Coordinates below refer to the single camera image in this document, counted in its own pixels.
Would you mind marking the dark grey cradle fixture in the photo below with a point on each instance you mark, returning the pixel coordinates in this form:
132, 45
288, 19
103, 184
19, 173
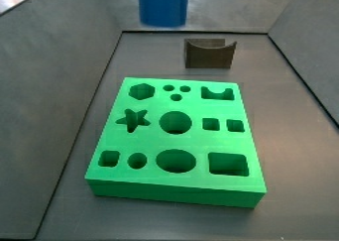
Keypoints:
208, 53

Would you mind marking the blue oval cylinder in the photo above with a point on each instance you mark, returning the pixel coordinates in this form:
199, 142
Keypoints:
163, 13

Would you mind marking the green shape sorter block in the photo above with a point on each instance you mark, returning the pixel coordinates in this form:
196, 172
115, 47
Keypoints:
176, 144

